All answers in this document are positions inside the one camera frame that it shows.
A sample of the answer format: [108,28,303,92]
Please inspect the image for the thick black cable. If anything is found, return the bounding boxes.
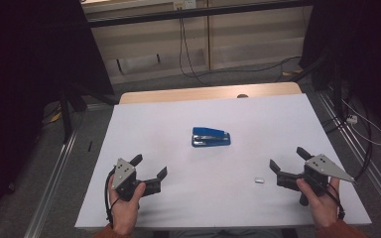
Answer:
[321,98,375,181]

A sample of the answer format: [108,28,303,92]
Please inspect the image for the beige cabinet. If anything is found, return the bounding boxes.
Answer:
[80,0,314,85]

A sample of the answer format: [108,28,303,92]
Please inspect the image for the black horizontal bar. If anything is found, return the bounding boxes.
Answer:
[86,0,314,29]

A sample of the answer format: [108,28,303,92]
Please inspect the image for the person's left hand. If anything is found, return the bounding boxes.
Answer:
[107,174,147,236]

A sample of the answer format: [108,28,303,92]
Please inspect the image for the blue stapler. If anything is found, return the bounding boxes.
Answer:
[190,126,232,149]

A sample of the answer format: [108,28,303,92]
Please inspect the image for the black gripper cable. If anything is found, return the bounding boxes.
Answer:
[321,181,347,222]
[103,168,120,230]

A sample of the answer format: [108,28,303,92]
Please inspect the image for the white cable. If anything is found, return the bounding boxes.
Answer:
[341,98,381,148]

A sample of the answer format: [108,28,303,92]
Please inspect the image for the yellow tape piece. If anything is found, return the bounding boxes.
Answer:
[281,67,304,77]
[49,111,63,124]

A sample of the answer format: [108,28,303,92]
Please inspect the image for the black floor cable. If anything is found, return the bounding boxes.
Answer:
[207,55,303,83]

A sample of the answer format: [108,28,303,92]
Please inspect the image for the black hanging cable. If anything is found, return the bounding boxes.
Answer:
[177,8,212,86]

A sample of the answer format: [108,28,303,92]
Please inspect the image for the aluminium floor rail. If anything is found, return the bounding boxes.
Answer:
[316,89,381,226]
[23,102,114,238]

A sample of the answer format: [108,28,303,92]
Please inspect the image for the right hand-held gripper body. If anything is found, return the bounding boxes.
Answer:
[299,154,356,207]

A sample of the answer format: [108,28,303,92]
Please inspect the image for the white table cover sheet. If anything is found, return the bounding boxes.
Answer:
[74,93,373,230]

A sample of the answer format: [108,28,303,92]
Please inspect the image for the white wall socket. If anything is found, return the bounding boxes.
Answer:
[173,0,198,11]

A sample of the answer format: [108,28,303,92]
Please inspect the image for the black curtain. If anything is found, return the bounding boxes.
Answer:
[0,0,116,231]
[298,0,381,142]

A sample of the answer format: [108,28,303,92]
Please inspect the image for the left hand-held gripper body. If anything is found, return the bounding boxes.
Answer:
[111,157,144,202]

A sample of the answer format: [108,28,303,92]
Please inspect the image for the person's right hand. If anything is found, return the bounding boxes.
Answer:
[296,177,341,230]

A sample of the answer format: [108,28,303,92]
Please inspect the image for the black stand legs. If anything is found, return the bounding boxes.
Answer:
[290,49,349,126]
[59,81,119,144]

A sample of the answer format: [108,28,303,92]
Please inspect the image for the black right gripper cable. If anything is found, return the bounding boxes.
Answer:
[321,181,347,222]

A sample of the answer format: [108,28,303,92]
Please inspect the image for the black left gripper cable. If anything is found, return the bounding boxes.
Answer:
[103,168,120,230]

